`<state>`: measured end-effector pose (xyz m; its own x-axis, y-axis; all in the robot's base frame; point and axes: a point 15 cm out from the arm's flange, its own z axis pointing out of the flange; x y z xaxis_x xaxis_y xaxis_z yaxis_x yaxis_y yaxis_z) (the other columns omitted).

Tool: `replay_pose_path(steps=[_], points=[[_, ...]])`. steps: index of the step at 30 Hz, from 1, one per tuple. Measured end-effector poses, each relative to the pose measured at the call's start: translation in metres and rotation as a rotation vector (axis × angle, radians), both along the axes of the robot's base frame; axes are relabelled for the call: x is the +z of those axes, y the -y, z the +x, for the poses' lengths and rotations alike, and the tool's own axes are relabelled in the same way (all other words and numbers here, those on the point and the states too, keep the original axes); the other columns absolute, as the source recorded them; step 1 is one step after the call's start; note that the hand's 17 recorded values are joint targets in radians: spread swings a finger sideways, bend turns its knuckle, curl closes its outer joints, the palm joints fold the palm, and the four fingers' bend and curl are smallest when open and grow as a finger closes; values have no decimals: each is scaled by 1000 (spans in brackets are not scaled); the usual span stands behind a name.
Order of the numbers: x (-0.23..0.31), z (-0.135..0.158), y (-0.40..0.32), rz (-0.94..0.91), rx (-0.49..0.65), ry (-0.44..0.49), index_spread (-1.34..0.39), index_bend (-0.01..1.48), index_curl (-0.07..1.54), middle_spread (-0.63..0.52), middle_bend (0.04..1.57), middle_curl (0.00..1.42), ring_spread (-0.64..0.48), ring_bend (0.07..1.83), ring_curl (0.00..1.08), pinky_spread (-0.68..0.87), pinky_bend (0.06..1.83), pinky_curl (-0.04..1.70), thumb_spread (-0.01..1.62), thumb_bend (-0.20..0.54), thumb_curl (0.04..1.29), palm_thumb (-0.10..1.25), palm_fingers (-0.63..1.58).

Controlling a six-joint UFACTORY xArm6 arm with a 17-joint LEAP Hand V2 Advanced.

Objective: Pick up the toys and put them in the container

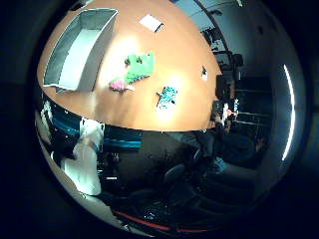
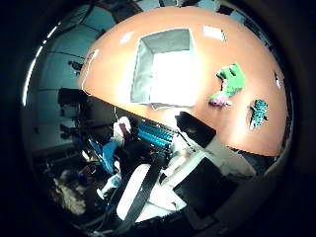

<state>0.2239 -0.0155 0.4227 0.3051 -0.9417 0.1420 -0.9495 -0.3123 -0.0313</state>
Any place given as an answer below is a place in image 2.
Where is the teal black-spotted plush toy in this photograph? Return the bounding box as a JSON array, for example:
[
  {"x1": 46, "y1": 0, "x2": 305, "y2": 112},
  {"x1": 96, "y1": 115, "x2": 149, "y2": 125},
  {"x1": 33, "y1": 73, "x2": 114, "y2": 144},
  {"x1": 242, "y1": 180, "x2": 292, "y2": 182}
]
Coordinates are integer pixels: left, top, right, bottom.
[{"x1": 248, "y1": 99, "x2": 270, "y2": 130}]

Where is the green and pink plush toy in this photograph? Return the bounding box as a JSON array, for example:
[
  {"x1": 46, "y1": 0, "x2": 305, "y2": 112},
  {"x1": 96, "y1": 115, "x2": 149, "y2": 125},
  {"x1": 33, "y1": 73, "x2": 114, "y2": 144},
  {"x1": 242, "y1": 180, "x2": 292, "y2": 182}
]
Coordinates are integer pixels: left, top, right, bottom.
[{"x1": 207, "y1": 62, "x2": 247, "y2": 108}]

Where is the grey fabric container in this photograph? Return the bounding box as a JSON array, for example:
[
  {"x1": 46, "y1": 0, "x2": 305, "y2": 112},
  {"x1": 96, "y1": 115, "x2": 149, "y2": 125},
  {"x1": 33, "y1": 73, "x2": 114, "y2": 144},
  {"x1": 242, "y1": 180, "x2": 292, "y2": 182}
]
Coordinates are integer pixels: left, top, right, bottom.
[{"x1": 129, "y1": 28, "x2": 198, "y2": 112}]

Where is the person in blue top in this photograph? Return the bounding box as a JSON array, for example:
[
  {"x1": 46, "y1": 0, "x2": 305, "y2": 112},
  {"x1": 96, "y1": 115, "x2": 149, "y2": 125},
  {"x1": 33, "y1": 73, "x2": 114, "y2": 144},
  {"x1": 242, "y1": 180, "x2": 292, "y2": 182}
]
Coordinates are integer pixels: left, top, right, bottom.
[{"x1": 88, "y1": 117, "x2": 133, "y2": 199}]

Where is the white paper label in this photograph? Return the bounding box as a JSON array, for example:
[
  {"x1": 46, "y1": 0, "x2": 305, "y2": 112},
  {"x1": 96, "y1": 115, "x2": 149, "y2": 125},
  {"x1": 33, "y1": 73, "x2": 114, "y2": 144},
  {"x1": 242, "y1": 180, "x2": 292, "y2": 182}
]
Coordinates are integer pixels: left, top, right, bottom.
[{"x1": 202, "y1": 25, "x2": 228, "y2": 42}]

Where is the black equipment stand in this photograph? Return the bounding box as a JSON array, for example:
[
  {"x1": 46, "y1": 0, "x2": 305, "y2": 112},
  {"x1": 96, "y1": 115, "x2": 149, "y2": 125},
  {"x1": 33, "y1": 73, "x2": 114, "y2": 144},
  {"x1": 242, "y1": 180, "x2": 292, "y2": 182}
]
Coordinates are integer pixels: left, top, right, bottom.
[{"x1": 57, "y1": 88, "x2": 91, "y2": 111}]

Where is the ceiling light strip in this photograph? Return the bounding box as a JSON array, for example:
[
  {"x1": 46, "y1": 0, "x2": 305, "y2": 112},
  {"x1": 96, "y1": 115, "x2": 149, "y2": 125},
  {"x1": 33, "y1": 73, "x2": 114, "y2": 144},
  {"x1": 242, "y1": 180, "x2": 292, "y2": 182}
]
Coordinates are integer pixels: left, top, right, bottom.
[{"x1": 21, "y1": 25, "x2": 58, "y2": 107}]

